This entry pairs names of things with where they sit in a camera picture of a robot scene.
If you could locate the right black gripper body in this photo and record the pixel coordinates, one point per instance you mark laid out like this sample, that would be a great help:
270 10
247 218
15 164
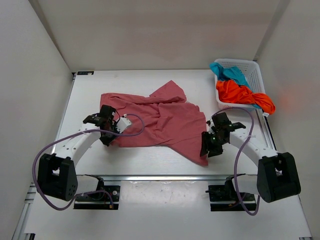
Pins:
211 142

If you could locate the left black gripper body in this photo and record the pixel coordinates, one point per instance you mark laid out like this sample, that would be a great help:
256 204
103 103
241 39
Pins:
106 140

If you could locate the pink t shirt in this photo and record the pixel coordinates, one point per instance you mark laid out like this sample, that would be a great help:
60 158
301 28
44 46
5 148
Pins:
164 118

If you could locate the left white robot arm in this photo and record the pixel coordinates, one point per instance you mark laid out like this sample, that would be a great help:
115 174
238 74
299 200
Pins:
55 174

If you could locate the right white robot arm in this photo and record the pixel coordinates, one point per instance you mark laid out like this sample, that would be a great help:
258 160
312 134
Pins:
277 176

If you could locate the orange t shirt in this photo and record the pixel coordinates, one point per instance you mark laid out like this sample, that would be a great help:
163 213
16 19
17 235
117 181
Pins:
230 92

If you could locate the black corner label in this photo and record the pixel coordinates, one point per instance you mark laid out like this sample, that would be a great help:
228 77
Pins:
85 73

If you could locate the teal t shirt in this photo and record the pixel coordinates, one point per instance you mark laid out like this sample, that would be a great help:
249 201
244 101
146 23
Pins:
224 74

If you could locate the white plastic basket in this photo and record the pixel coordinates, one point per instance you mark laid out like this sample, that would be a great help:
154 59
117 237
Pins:
252 74

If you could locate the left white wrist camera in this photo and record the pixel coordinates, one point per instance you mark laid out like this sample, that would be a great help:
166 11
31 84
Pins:
122 124

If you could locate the aluminium frame rail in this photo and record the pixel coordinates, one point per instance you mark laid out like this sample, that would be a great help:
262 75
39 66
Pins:
163 195

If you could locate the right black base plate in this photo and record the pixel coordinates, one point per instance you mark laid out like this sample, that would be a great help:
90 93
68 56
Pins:
221 201

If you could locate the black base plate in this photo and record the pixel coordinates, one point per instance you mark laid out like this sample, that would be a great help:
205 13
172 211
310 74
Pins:
108 200
221 201

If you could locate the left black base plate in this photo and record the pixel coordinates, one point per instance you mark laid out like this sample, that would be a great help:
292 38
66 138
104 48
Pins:
108 200

